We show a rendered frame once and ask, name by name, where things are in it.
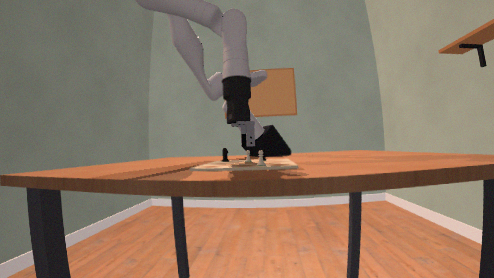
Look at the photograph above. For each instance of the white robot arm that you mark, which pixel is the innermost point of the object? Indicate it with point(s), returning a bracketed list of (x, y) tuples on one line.
[(232, 28)]

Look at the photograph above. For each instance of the brown and cream chessboard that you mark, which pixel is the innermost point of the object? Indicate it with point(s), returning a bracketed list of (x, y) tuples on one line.
[(238, 165)]

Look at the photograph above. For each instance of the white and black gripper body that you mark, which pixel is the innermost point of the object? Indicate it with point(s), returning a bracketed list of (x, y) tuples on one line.
[(237, 89)]

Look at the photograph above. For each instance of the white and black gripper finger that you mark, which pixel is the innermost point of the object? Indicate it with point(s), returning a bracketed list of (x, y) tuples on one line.
[(243, 134), (250, 134)]

